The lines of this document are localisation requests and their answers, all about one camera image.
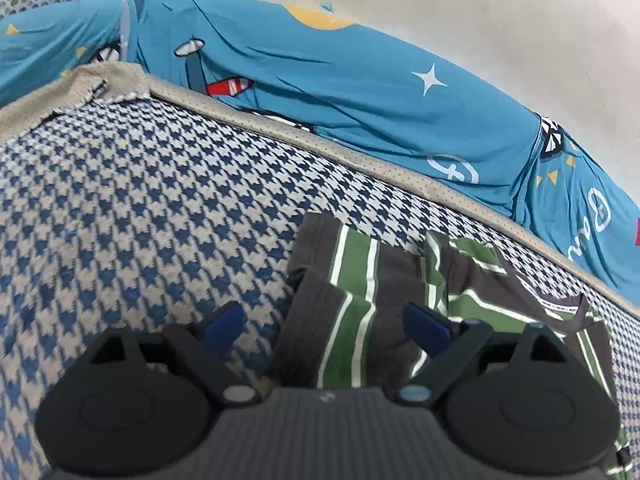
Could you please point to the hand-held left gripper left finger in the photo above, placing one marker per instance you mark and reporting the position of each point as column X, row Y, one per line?
column 222, row 329

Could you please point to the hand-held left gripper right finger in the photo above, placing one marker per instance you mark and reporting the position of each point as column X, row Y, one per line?
column 427, row 329

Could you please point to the green grey striped shirt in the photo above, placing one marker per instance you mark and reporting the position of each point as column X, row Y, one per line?
column 360, row 325

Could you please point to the blue beige houndstooth mat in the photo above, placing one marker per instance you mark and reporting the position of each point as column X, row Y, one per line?
column 125, row 200

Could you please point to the blue printed bedsheet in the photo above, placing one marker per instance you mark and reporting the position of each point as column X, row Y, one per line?
column 350, row 85

